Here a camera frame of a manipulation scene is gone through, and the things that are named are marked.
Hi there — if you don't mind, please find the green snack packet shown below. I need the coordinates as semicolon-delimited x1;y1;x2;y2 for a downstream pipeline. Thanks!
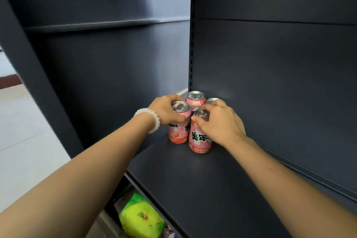
119;192;167;238

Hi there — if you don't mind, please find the purple snack packet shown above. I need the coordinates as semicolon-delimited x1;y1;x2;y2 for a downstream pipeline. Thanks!
163;225;180;238

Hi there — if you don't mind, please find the person's left forearm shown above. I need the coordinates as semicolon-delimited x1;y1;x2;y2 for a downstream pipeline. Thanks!
0;115;155;238

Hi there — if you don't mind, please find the person's right hand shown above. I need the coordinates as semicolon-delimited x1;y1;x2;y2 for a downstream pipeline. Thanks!
191;99;247;149

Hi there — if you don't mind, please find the slotted shelf upright post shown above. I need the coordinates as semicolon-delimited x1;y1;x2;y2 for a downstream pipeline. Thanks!
188;0;196;97

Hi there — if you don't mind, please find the person's left hand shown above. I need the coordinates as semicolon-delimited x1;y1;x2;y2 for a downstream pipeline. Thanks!
148;94;187;126

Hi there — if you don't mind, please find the dark grey shelf board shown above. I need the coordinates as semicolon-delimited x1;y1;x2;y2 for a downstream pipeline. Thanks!
125;123;357;238

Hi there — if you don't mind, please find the white bead bracelet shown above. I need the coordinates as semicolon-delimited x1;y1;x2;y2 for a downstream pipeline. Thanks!
134;108;160;134

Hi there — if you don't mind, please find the person's right forearm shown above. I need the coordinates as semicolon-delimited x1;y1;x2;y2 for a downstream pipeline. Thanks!
225;136;357;238

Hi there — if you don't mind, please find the dark grey metal shelf unit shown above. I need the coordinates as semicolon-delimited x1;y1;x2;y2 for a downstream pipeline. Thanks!
0;0;357;238

